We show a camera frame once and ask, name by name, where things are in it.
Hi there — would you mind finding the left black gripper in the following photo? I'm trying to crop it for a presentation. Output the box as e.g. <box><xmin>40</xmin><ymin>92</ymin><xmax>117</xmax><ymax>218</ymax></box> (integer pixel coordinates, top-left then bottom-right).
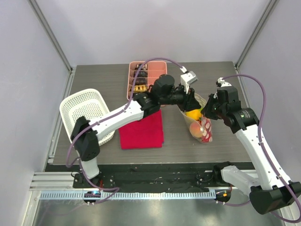
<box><xmin>159</xmin><ymin>83</ymin><xmax>201</xmax><ymax>113</ymax></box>

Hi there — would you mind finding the clear polka dot zip bag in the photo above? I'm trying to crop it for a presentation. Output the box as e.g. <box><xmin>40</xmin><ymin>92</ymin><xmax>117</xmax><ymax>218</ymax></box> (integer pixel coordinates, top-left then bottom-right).
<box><xmin>180</xmin><ymin>94</ymin><xmax>213</xmax><ymax>143</ymax></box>

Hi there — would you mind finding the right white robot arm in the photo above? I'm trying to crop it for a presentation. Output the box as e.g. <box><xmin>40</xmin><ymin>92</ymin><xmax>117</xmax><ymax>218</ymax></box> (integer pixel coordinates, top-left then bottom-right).
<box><xmin>202</xmin><ymin>83</ymin><xmax>301</xmax><ymax>215</ymax></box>

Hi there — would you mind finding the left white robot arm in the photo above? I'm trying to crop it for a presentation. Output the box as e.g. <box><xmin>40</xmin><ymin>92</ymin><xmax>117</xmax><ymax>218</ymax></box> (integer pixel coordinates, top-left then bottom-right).
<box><xmin>70</xmin><ymin>72</ymin><xmax>201</xmax><ymax>188</ymax></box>

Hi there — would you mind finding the fake yellow pear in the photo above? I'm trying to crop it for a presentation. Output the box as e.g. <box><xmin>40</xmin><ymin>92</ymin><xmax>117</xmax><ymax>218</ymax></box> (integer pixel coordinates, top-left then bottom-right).
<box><xmin>185</xmin><ymin>109</ymin><xmax>202</xmax><ymax>121</ymax></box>

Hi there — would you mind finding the fake peach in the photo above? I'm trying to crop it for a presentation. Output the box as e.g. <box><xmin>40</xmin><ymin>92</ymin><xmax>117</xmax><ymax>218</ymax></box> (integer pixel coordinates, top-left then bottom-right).
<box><xmin>189</xmin><ymin>121</ymin><xmax>203</xmax><ymax>138</ymax></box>

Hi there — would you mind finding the fake red apple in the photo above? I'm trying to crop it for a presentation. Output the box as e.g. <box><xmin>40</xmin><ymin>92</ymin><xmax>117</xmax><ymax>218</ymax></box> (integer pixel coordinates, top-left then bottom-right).
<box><xmin>201</xmin><ymin>117</ymin><xmax>213</xmax><ymax>143</ymax></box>

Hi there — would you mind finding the pink divided organizer tray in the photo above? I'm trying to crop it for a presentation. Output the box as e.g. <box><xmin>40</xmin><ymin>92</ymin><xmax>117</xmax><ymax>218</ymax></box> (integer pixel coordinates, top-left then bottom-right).
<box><xmin>127</xmin><ymin>61</ymin><xmax>167</xmax><ymax>99</ymax></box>

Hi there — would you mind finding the folded red t-shirt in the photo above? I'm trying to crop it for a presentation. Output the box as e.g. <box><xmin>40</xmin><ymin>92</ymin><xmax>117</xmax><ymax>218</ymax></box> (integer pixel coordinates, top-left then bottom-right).
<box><xmin>119</xmin><ymin>111</ymin><xmax>164</xmax><ymax>150</ymax></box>

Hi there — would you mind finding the rolled yellow patterned sock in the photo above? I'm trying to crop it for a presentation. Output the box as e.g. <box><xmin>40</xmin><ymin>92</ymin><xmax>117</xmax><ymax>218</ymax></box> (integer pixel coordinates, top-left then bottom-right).
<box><xmin>129</xmin><ymin>85</ymin><xmax>148</xmax><ymax>93</ymax></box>

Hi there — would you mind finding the rolled dark sock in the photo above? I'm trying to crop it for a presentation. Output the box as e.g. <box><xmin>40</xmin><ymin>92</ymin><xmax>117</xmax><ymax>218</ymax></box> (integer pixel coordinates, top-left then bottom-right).
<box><xmin>133</xmin><ymin>71</ymin><xmax>148</xmax><ymax>78</ymax></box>
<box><xmin>132</xmin><ymin>78</ymin><xmax>147</xmax><ymax>85</ymax></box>

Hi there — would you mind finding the rolled sock top compartment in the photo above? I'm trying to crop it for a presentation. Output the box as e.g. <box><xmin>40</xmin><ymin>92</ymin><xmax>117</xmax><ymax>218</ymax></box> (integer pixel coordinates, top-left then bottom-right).
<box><xmin>135</xmin><ymin>63</ymin><xmax>148</xmax><ymax>71</ymax></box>

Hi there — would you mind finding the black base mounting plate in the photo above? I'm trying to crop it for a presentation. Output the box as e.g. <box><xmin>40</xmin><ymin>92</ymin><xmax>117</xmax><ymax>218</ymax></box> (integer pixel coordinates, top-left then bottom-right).
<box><xmin>73</xmin><ymin>163</ymin><xmax>230</xmax><ymax>193</ymax></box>

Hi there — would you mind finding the white perforated plastic basket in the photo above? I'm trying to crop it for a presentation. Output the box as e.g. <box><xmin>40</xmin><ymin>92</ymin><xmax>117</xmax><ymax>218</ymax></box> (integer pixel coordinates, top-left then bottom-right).
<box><xmin>59</xmin><ymin>89</ymin><xmax>110</xmax><ymax>138</ymax></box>

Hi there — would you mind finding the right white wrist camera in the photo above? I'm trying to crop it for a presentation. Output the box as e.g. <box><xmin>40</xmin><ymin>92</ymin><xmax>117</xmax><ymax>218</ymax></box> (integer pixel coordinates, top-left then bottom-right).
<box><xmin>216</xmin><ymin>77</ymin><xmax>232</xmax><ymax>88</ymax></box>

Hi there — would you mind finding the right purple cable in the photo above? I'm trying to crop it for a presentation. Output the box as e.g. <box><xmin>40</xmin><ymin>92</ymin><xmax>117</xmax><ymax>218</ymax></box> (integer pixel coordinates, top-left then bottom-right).
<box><xmin>222</xmin><ymin>74</ymin><xmax>301</xmax><ymax>223</ymax></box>

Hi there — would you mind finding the purple cable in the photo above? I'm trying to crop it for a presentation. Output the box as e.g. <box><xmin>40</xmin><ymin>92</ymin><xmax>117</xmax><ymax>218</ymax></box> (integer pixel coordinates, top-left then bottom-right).
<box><xmin>65</xmin><ymin>57</ymin><xmax>186</xmax><ymax>204</ymax></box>
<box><xmin>222</xmin><ymin>74</ymin><xmax>301</xmax><ymax>223</ymax></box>

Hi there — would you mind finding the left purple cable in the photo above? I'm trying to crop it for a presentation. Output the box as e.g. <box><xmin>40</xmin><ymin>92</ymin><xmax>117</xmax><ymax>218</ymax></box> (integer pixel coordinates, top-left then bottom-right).
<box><xmin>65</xmin><ymin>57</ymin><xmax>186</xmax><ymax>204</ymax></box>

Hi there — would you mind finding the white slotted cable duct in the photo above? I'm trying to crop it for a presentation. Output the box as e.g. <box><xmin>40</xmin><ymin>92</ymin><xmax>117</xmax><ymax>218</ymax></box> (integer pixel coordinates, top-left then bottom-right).
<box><xmin>40</xmin><ymin>190</ymin><xmax>216</xmax><ymax>200</ymax></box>

